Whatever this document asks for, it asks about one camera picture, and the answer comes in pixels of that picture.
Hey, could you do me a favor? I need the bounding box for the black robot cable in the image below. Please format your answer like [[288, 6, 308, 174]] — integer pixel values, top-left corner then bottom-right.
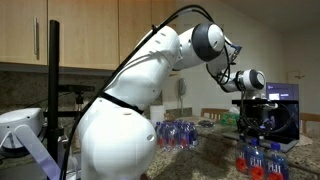
[[59, 4, 288, 180]]

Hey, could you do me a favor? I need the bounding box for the wall phone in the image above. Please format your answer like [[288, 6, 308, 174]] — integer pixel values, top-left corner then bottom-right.
[[177, 77, 188, 116]]

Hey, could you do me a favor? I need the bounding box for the metal cabinet handle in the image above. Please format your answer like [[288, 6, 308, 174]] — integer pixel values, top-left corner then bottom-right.
[[32, 16, 40, 56]]

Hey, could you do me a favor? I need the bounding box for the black vertical pole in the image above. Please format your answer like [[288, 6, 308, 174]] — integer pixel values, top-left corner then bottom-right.
[[46, 19, 62, 165]]

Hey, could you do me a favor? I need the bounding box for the white woven placemat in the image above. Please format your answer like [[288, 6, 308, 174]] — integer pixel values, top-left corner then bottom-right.
[[294, 134, 315, 148]]

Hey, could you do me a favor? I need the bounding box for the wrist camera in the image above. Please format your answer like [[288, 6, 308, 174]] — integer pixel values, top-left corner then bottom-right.
[[263, 101, 279, 111]]

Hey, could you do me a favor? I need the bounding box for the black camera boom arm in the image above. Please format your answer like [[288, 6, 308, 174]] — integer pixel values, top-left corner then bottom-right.
[[43, 84, 97, 119]]

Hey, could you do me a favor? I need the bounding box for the shrink-wrapped water bottle pack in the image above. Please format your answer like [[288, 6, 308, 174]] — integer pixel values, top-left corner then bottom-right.
[[154, 119, 200, 152]]

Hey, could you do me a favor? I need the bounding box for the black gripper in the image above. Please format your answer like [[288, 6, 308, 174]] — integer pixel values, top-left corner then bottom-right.
[[231, 98, 270, 138]]

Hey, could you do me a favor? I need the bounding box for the wooden cabinet door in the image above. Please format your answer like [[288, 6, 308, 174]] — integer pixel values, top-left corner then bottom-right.
[[118, 0, 178, 76], [48, 0, 120, 71], [0, 0, 49, 66]]

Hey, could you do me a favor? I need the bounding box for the white paper towel roll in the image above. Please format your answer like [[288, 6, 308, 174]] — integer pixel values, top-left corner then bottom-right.
[[149, 104, 167, 125]]

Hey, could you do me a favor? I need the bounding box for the wooden chair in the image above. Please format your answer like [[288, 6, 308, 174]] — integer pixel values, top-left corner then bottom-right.
[[200, 107, 231, 121], [298, 112, 320, 135]]

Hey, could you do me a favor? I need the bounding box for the green tissue box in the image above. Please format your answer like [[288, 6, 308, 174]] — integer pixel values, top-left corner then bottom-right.
[[219, 107, 241, 127]]

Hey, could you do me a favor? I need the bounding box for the black plastic tray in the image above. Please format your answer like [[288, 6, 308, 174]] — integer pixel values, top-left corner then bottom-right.
[[197, 119, 216, 130]]

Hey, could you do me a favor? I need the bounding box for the flat screen television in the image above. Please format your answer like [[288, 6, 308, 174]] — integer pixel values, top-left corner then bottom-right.
[[265, 81, 300, 102]]

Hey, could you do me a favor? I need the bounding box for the white rounded device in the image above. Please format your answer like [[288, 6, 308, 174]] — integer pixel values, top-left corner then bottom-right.
[[0, 107, 46, 158]]

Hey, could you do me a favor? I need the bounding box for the Fiji water bottle blue cap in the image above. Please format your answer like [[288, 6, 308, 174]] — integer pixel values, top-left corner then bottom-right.
[[234, 133, 251, 175], [266, 142, 291, 180], [248, 138, 268, 180]]

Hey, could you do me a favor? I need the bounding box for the white interior door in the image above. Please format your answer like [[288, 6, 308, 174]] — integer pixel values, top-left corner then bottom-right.
[[286, 69, 306, 114]]

